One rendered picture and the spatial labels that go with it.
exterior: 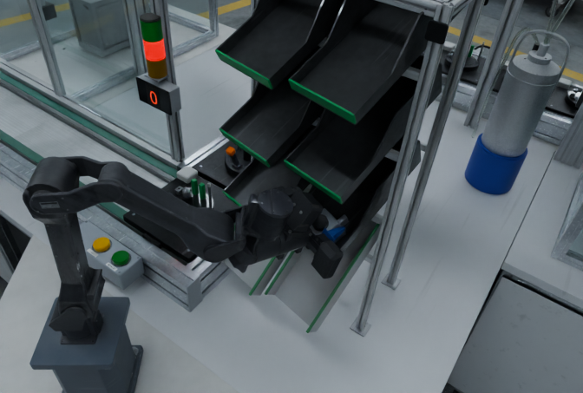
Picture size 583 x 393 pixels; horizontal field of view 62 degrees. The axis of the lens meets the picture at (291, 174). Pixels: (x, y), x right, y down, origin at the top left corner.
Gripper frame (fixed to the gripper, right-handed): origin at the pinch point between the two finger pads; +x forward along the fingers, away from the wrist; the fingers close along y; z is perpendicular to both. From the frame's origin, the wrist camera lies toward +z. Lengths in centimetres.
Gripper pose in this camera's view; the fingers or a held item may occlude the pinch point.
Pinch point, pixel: (322, 224)
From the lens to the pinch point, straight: 89.7
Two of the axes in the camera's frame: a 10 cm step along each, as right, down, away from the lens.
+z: 2.9, -7.8, -5.5
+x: 7.7, -1.6, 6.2
